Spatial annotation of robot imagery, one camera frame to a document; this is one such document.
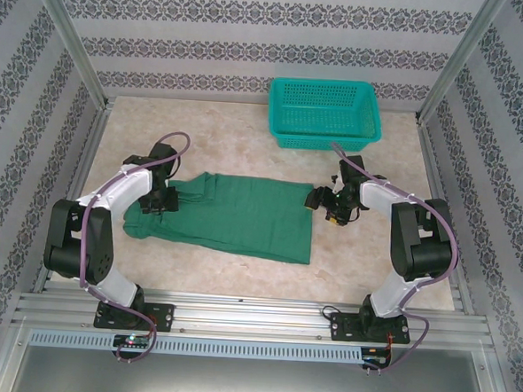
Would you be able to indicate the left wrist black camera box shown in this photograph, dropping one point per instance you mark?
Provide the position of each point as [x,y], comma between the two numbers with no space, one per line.
[171,198]

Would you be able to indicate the teal plastic basket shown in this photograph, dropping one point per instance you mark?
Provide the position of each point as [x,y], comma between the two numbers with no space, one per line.
[324,115]

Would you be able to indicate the aluminium mounting rail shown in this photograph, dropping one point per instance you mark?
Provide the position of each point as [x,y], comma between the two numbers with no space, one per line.
[250,315]

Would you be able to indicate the aluminium side rail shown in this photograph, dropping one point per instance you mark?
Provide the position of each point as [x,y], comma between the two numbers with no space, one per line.
[84,158]
[443,207]

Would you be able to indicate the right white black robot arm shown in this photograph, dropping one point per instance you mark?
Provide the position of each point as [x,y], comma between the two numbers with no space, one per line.
[377,194]

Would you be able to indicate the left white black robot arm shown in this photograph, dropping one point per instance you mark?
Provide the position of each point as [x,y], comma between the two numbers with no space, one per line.
[124,187]

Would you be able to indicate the aluminium frame post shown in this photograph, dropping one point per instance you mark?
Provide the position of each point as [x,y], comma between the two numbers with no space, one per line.
[463,61]
[67,37]

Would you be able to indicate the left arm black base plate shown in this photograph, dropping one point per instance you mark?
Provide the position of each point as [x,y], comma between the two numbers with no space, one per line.
[161,316]

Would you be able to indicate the grey metal sheet panel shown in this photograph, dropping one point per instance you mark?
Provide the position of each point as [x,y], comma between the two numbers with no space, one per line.
[250,386]

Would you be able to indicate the green long pants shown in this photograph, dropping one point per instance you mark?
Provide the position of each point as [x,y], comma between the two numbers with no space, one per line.
[251,217]

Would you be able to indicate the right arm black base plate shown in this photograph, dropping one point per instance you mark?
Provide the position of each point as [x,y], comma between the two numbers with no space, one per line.
[342,327]

